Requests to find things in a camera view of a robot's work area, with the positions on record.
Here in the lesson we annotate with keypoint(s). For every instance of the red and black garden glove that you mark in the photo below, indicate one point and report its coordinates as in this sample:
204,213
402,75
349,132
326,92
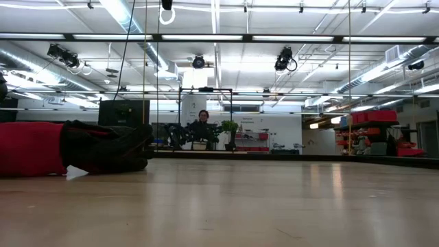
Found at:
27,147

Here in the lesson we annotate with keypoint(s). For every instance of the neighbouring station robot arm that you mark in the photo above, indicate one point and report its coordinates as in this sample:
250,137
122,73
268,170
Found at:
175,135

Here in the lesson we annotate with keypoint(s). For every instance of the tall green potted plant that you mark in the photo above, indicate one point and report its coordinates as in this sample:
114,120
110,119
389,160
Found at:
230,127

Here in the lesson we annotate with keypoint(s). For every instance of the person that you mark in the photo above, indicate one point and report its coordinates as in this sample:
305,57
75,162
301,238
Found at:
200,132

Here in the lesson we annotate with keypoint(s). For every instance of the white pillar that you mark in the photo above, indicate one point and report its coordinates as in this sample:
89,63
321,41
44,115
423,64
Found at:
193,103

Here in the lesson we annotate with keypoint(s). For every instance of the row of red bins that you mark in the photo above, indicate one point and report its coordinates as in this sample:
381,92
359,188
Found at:
252,149

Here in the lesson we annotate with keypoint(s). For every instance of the red storage bin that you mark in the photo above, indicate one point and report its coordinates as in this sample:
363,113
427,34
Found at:
263,136
409,152

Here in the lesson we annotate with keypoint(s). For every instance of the black rig crossbar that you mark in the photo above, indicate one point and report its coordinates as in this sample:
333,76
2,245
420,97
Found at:
247,37

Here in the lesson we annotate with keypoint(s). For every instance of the black monitor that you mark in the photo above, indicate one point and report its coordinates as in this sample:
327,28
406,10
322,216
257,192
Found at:
123,113

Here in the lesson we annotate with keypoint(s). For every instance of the blue storage bin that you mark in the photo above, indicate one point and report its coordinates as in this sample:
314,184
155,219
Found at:
344,120

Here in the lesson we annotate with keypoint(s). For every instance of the black storage shelf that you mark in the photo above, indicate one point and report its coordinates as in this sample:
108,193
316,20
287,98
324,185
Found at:
363,126

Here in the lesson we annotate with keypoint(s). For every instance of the orange storage bin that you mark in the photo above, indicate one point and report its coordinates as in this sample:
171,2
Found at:
372,131

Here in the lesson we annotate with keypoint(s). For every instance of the large red storage bins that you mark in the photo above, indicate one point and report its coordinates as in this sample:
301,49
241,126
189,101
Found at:
377,116

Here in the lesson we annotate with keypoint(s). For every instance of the black box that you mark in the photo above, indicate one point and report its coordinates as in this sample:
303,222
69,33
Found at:
8,109

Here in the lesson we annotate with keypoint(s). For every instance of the neighbouring station black frame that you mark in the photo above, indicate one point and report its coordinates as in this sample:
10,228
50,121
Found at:
205,89

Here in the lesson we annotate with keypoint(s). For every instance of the black aluminium table frame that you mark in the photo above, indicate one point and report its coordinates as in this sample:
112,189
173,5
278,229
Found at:
308,158

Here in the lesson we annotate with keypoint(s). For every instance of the silver ventilation duct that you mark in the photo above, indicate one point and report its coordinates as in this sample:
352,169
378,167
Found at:
20,61
118,12
415,51

